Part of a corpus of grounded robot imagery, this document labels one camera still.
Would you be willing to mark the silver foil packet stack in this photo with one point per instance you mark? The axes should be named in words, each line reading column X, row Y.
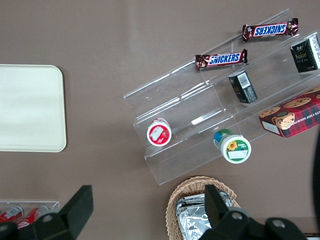
column 192, row 220

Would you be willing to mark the clear acrylic bottle rack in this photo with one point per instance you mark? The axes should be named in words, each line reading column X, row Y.
column 53, row 203

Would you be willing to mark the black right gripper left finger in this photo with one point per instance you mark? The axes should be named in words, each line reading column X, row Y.
column 72, row 212

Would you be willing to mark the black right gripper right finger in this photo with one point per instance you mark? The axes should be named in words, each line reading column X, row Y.
column 217, row 212

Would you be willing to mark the light wicker basket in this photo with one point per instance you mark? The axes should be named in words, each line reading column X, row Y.
column 175, row 195

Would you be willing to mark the Snickers chocolate bar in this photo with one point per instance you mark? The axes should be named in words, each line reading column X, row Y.
column 270, row 30
column 222, row 59

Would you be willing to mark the red lid yogurt cup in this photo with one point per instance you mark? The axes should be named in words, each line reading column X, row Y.
column 159, row 133

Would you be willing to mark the green lid yogurt cup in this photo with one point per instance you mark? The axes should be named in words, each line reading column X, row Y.
column 235, row 148

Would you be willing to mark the red tartan cookie box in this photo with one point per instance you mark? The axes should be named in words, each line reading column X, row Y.
column 292, row 117

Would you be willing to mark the clear acrylic tiered stand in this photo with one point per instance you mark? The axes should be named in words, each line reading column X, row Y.
column 190, row 100

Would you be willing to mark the cream plastic tray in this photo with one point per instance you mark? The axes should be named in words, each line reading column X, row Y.
column 32, row 108

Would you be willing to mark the small black box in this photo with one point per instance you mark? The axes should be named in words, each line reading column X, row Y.
column 243, row 87
column 306, row 53

